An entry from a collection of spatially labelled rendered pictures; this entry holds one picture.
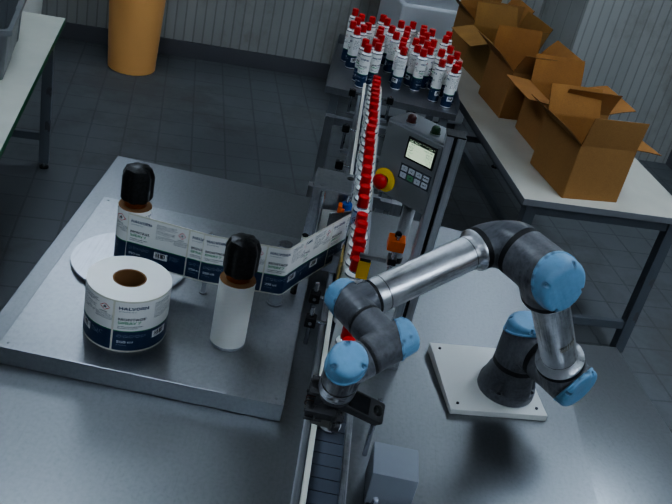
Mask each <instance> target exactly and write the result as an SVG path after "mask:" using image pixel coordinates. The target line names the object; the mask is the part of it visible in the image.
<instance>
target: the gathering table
mask: <svg viewBox="0 0 672 504"><path fill-rule="evenodd" d="M344 40H345V35H343V34H339V36H338V39H337V43H336V47H335V50H334V54H333V58H332V61H331V65H330V69H329V72H328V76H327V81H326V88H325V92H326V93H330V99H329V104H328V108H327V113H330V114H334V115H335V113H336V108H337V104H338V99H339V96H344V97H348V98H350V96H349V95H348V94H349V90H350V88H351V89H352V88H355V89H356V92H358V93H362V89H359V88H356V87H355V86H354V83H355V82H353V81H352V76H353V72H354V70H350V69H347V68H345V67H344V66H345V63H344V62H342V61H340V59H341V55H342V50H343V45H344ZM383 67H384V66H381V65H380V69H379V73H378V75H379V76H381V85H380V86H381V87H382V94H381V98H385V99H387V97H390V96H392V98H394V102H393V105H390V107H393V108H398V109H402V110H407V111H411V112H416V113H420V114H425V118H426V119H428V120H430V121H432V120H433V117H438V118H439V120H438V123H437V124H438V125H441V126H443V127H445V128H446V126H447V123H448V120H452V121H455V119H456V116H457V114H458V111H459V107H460V101H459V94H458V88H457V91H456V95H455V98H454V102H453V105H451V107H450V109H444V108H441V107H440V102H441V98H438V102H437V103H432V102H429V101H427V97H428V93H429V90H427V87H426V89H425V90H422V89H420V91H419V92H413V91H410V90H409V87H406V86H404V85H403V83H404V79H403V80H402V84H401V88H400V90H399V91H395V90H392V89H390V88H389V87H390V83H388V81H389V77H390V74H387V73H384V72H383ZM420 217H421V213H419V212H417V211H416V210H415V214H414V217H413V220H414V221H420Z"/></svg>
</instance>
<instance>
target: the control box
mask: <svg viewBox="0 0 672 504"><path fill-rule="evenodd" d="M409 114H414V115H416V117H417V120H416V122H417V123H416V125H415V126H411V125H408V124H406V123H405V122H406V120H407V118H408V115H409ZM434 125H438V124H436V123H434V122H432V121H430V120H428V119H426V118H423V117H421V116H419V115H417V114H415V113H413V112H408V113H404V114H401V115H397V116H394V117H390V119H389V122H388V126H387V130H386V134H385V138H384V142H383V146H382V150H381V154H380V158H379V162H378V166H377V170H376V173H375V175H376V174H379V173H381V174H383V175H385V176H386V177H387V178H388V183H387V185H386V187H385V188H383V189H377V188H376V187H375V186H374V184H373V188H374V189H376V190H378V191H380V192H382V193H384V194H386V195H388V196H389V197H391V198H393V199H395V200H397V201H399V202H401V203H402V204H404V205H406V206H408V207H410V208H412V209H414V210H416V211H417V212H419V213H421V214H423V215H424V214H425V210H426V207H427V203H428V200H429V196H430V193H431V189H432V186H433V182H434V179H435V175H436V172H437V168H438V165H439V161H440V158H441V154H442V151H443V147H444V141H445V140H444V135H445V132H446V128H445V127H443V126H441V125H438V126H440V128H441V132H440V134H441V135H440V137H433V136H431V135H430V134H429V133H430V131H431V129H432V127H433V126H434ZM409 136H411V137H414V138H416V139H418V140H420V141H422V142H424V143H426V144H428V145H430V146H432V147H434V148H436V149H438V152H437V156H436V159H435V163H434V166H433V170H432V171H430V170H428V169H426V168H424V167H422V166H420V165H418V164H416V163H414V162H412V161H410V160H408V159H406V158H404V154H405V150H406V147H407V143H408V139H409ZM401 162H402V163H404V164H406V165H408V166H410V167H412V168H414V169H416V170H418V171H420V172H422V173H424V174H426V175H428V176H430V177H432V178H431V181H430V185H429V188H428V192H426V191H424V190H422V189H420V188H418V187H416V186H414V185H412V184H410V183H408V182H406V181H404V180H403V179H401V178H399V177H398V173H399V170H400V166H401Z"/></svg>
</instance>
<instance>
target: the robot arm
mask: <svg viewBox="0 0 672 504"><path fill-rule="evenodd" d="M488 268H496V269H499V270H500V271H501V272H502V273H504V274H505V275H506V276H507V277H508V278H509V279H511V280H512V281H513V282H514V283H515V284H516V285H517V286H518V288H519V291H520V296H521V299H522V302H523V304H524V305H525V306H526V307H527V308H528V309H529V310H531V311H517V312H514V313H512V314H511V315H510V316H509V317H508V319H507V321H506V324H505V325H504V326H503V331H502V334H501V336H500V339H499V342H498V344H497V347H496V350H495V352H494V355H493V357H492V358H491V359H490V360H489V362H488V363H487V364H486V365H485V366H484V367H483V368H482V369H481V370H480V373H479V375H478V378H477V383H478V387H479V389H480V390H481V392H482V393H483V394H484V395H485V396H486V397H487V398H489V399H490V400H492V401H493V402H495V403H497V404H499V405H502V406H506V407H511V408H520V407H524V406H527V405H528V404H529V403H530V402H531V401H532V399H533V397H534V394H535V382H536V383H537V384H538V385H539V386H540V387H542V388H543V389H544V390H545V391H546V392H547V393H548V394H549V395H550V396H551V397H552V398H553V400H554V401H557V402H558V403H559V404H560V405H562V406H570V405H572V404H574V403H576V402H577V401H579V400H580V399H581V398H583V397H584V396H585V395H586V394H587V393H588V392H589V391H590V389H591V388H592V387H593V385H594V384H595V382H596V380H597V373H596V372H595V371H594V370H593V368H592V367H590V366H589V365H587V363H586V362H585V355H584V352H583V350H582V348H581V346H580V345H579V344H578V343H576V339H575V332H574V325H573V319H572V312H571V305H572V304H573V303H574V302H575V301H576V300H577V299H578V298H579V296H580V295H581V293H582V291H581V289H582V288H584V285H585V271H584V269H583V267H582V265H581V264H580V263H579V262H578V261H577V260H576V259H575V258H574V257H573V256H572V255H571V254H569V253H567V252H565V251H564V250H562V249H561V248H560V247H558V246H557V245H556V244H555V243H553V242H552V241H551V240H549V239H548V238H547V237H545V236H544V235H543V234H542V233H540V232H539V231H538V230H537V229H535V228H534V227H533V226H531V225H529V224H527V223H524V222H521V221H515V220H497V221H491V222H486V223H481V224H478V225H475V226H473V227H471V228H468V229H466V230H464V231H463V232H462V233H461V235H460V238H458V239H455V240H453V241H451V242H449V243H447V244H444V245H442V246H440V247H438V248H435V249H433V250H431V251H429V252H427V253H424V254H422V255H420V256H418V257H416V258H413V259H411V260H409V261H407V262H405V263H402V264H400V265H398V266H396V267H393V268H391V269H389V270H387V271H385V272H382V273H380V274H378V275H376V276H374V277H371V278H369V279H367V280H365V281H362V282H360V283H358V284H356V283H355V282H354V281H352V280H351V279H349V278H340V279H337V280H336V281H334V282H333V283H332V284H331V285H330V286H329V287H328V288H327V290H326V292H325V295H324V302H325V304H326V306H327V307H328V309H329V310H330V312H331V313H332V314H333V316H334V317H335V318H336V319H338V320H339V321H340V323H341V324H342V325H343V326H344V327H345V328H346V329H347V330H348V331H349V332H350V334H352V336H353V337H354V338H355V339H356V340H355V341H351V340H350V341H348V340H346V341H341V342H338V343H337V344H335V345H334V346H333V347H332V348H331V350H330V351H329V353H328V354H327V356H326V358H325V362H324V367H323V371H322V374H321V376H316V375H313V377H312V378H311V381H310V385H309V388H308V389H307V395H306V399H305V401H304V410H303V412H304V415H303V419H306V420H310V423H312V424H315V425H318V426H322V427H325V428H327V429H328V430H329V431H331V432H333V433H338V430H339V428H340V424H342V423H343V420H344V417H345V412H346V413H348V414H351V415H353V416H355V417H357V418H359V419H361V420H363V421H365V422H367V423H369V424H372V425H374V426H377V425H381V424H382V422H383V416H384V410H385V404H384V403H382V402H380V401H378V400H376V399H374V398H372V397H370V396H368V395H366V394H364V393H362V392H360V391H358V390H357V389H358V387H359V385H360V384H361V383H362V382H364V381H366V380H368V379H369V378H371V377H373V376H375V375H376V374H378V373H380V372H382V371H384V370H385V369H387V368H389V367H391V366H393V365H394V364H396V363H398V362H400V361H404V359H405V358H407V357H408V356H410V355H412V354H413V353H415V352H417V351H418V349H419V347H420V338H419V335H418V332H417V330H416V328H415V326H414V325H413V324H412V322H411V321H410V320H409V319H407V318H404V317H399V318H397V319H395V318H394V319H393V321H391V320H390V319H389V318H388V317H387V316H386V315H385V314H384V312H386V311H388V310H390V309H392V308H395V307H397V306H399V305H401V304H403V303H405V302H407V301H409V300H411V299H414V298H416V297H418V296H420V295H422V294H424V293H426V292H428V291H431V290H433V289H435V288H437V287H439V286H441V285H443V284H445V283H448V282H450V281H452V280H454V279H456V278H458V277H460V276H462V275H464V274H467V273H469V272H471V271H473V270H477V271H484V270H486V269H488Z"/></svg>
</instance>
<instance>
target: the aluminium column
mask: <svg viewBox="0 0 672 504"><path fill-rule="evenodd" d="M444 140H445V141H444V147H443V151H442V154H441V158H440V161H439V165H438V168H437V172H436V175H435V179H434V182H433V186H432V189H431V193H430V196H429V200H428V203H427V207H426V210H425V214H424V215H423V214H422V216H421V219H420V223H419V226H418V230H417V233H416V237H415V241H414V244H413V248H412V251H411V255H410V258H409V260H411V259H413V258H416V257H418V256H420V255H422V254H424V253H427V252H429V251H431V250H433V249H434V246H435V242H436V239H437V236H438V232H439V229H440V226H441V222H442V219H443V216H444V212H445V209H446V206H447V202H448V199H449V196H450V192H451V189H452V186H453V182H454V179H455V176H456V172H457V169H458V166H459V162H460V159H461V155H462V152H463V149H464V145H465V142H466V133H465V132H463V131H459V130H454V129H450V128H446V132H445V135H444ZM418 299H419V296H418V297H416V298H414V299H411V300H409V301H407V302H405V303H403V304H401V305H399V306H397V307H395V311H394V314H393V318H392V321H393V319H394V318H395V319H397V318H399V317H404V318H407V319H409V320H410V321H411V322H412V319H413V316H414V313H415V309H416V306H417V303H418ZM399 363H400V362H398V363H396V364H394V365H393V366H391V367H389V369H394V370H398V366H399Z"/></svg>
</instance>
